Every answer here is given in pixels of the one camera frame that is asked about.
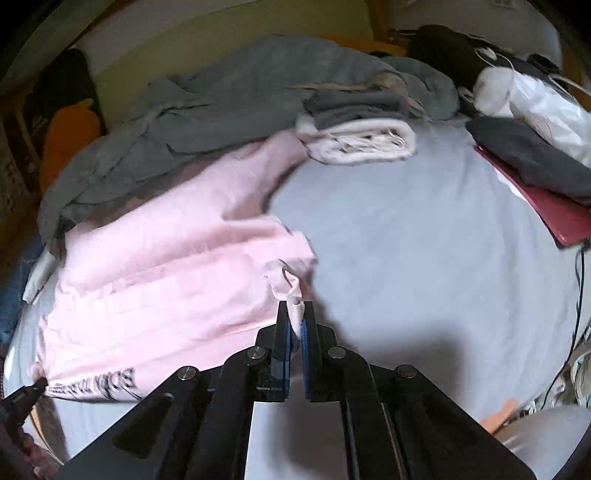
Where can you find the orange pillow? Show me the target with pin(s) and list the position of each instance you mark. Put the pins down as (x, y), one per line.
(69, 143)

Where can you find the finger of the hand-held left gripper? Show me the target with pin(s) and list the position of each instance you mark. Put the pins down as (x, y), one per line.
(21, 401)

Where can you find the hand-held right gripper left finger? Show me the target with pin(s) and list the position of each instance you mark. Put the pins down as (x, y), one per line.
(287, 350)

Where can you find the light grey bed sheet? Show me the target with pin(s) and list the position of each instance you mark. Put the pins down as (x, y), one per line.
(425, 258)

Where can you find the person's left hand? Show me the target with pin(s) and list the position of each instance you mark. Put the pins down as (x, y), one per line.
(34, 454)

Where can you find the dark grey garment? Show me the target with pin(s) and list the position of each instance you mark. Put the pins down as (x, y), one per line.
(531, 157)

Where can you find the yellow-green panel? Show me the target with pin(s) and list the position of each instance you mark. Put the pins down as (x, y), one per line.
(231, 32)

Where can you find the blue cloth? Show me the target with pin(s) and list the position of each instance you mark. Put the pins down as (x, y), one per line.
(16, 286)

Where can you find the white plastic bag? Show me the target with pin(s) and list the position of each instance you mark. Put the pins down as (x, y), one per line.
(545, 106)

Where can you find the folded dark grey cloth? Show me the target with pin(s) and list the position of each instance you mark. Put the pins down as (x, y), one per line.
(355, 108)

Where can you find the person's grey pants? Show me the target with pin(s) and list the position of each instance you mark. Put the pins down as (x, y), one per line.
(549, 443)

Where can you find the grey crumpled cloth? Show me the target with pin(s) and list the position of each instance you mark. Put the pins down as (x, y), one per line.
(221, 101)

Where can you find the pink t-shirt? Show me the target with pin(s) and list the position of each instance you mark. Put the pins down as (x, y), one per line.
(184, 258)

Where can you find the folded white cloth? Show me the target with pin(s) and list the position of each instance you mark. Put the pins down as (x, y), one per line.
(364, 143)

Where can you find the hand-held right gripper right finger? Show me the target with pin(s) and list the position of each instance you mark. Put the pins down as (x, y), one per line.
(304, 360)

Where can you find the red laptop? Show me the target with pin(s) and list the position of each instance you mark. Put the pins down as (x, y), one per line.
(565, 217)

